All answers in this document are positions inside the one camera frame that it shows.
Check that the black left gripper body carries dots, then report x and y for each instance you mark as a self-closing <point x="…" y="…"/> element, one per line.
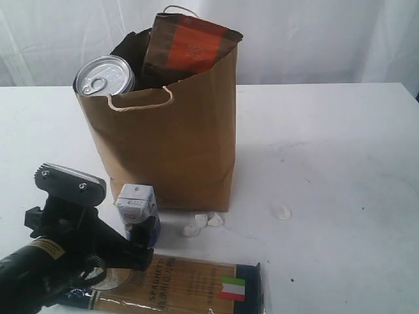
<point x="90" y="245"/>

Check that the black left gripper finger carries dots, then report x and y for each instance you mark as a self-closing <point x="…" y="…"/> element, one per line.
<point x="70" y="185"/>
<point x="142" y="237"/>

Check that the spaghetti package dark blue ends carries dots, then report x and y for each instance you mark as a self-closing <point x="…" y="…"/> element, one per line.
<point x="174" y="285"/>

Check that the small blue white milk carton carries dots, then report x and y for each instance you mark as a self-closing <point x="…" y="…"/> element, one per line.
<point x="138" y="210"/>

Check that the brown paper shopping bag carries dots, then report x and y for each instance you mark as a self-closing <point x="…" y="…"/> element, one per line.
<point x="175" y="131"/>

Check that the dark tea can silver lid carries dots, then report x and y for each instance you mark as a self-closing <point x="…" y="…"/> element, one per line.
<point x="105" y="75"/>

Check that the brown pouch orange label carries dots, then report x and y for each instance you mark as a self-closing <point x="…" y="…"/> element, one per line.
<point x="187" y="44"/>

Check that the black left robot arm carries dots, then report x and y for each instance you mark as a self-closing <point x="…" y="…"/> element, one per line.
<point x="30" y="278"/>

